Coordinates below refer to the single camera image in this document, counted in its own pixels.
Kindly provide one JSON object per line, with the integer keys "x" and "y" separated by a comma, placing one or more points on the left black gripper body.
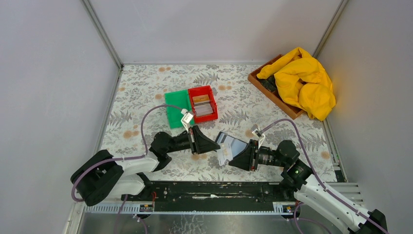
{"x": 181, "y": 143}

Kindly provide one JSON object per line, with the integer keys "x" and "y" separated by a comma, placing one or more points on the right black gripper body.
{"x": 266, "y": 156}

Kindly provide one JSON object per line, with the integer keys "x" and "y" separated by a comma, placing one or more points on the black leather card holder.
{"x": 236, "y": 145}

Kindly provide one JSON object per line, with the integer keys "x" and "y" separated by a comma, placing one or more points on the white VIP credit card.
{"x": 224, "y": 154}

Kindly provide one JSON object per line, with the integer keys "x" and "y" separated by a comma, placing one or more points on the red plastic bin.
{"x": 203, "y": 90}

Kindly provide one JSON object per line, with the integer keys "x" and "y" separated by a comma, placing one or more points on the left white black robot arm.
{"x": 104, "y": 176}

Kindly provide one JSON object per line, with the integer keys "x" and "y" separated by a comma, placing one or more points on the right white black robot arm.
{"x": 346, "y": 215}

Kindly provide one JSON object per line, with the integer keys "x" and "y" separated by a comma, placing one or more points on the clear card stack in bin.
{"x": 203, "y": 109}

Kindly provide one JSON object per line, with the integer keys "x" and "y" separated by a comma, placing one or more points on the brown wooden tray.
{"x": 291, "y": 111}

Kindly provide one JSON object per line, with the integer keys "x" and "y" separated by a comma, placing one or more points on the floral table mat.
{"x": 138, "y": 113}

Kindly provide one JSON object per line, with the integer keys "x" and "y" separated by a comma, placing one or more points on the dark items in tray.
{"x": 269, "y": 83}

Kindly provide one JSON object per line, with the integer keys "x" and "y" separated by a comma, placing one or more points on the yellow cloth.
{"x": 302, "y": 82}

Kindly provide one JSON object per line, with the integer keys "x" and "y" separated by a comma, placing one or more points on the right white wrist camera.
{"x": 258, "y": 133}

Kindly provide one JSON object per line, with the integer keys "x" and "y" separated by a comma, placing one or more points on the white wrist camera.
{"x": 258, "y": 133}
{"x": 186, "y": 119}

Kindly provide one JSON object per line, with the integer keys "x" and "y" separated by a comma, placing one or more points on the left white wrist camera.
{"x": 186, "y": 119}

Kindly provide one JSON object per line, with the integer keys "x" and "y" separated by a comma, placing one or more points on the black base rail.
{"x": 214, "y": 196}

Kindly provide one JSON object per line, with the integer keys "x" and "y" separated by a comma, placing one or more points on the grey slotted cable duct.
{"x": 148, "y": 209}

